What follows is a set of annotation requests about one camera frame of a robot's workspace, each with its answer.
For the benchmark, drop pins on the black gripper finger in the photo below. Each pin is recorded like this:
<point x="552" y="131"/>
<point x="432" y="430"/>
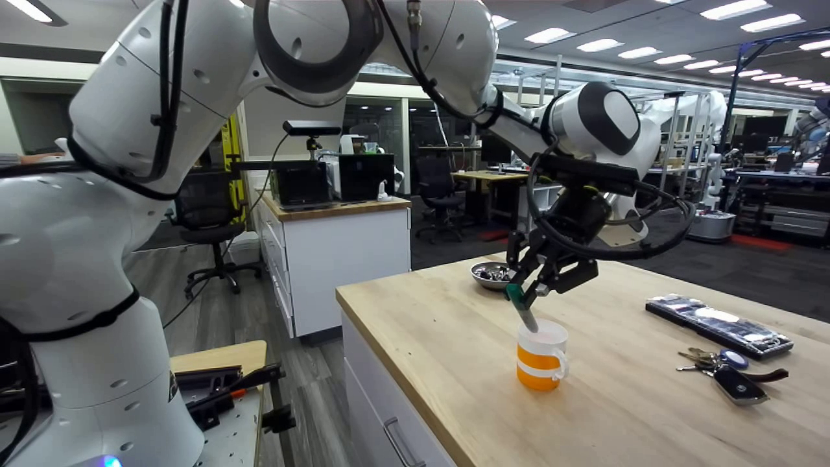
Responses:
<point x="523" y="260"/>
<point x="567" y="276"/>

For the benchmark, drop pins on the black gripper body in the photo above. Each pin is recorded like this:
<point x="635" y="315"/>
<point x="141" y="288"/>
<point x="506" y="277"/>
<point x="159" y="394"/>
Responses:
<point x="567" y="223"/>

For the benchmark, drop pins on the green capped marker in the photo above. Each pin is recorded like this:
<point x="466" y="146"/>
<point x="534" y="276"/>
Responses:
<point x="523" y="302"/>

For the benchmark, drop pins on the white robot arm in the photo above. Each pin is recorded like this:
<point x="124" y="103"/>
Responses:
<point x="97" y="380"/>

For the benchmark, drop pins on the orange white striped mug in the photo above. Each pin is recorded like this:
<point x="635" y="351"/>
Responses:
<point x="542" y="355"/>

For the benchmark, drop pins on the grey round dish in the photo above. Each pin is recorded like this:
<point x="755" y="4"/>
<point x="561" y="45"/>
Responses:
<point x="491" y="276"/>

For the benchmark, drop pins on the key bunch with fob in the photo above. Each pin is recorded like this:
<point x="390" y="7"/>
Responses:
<point x="737" y="385"/>

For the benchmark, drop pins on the black monitor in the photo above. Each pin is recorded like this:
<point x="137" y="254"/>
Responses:
<point x="366" y="177"/>

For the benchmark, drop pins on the dark flat remote case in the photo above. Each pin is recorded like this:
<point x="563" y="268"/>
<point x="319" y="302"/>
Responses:
<point x="721" y="328"/>

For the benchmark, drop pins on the white counter cabinet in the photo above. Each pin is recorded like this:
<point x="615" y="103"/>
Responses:
<point x="310" y="251"/>

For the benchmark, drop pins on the black office chair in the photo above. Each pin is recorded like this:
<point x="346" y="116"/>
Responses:
<point x="207" y="215"/>

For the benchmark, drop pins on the orange black clamp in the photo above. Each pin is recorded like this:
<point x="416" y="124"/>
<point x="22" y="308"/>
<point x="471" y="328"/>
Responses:
<point x="213" y="390"/>

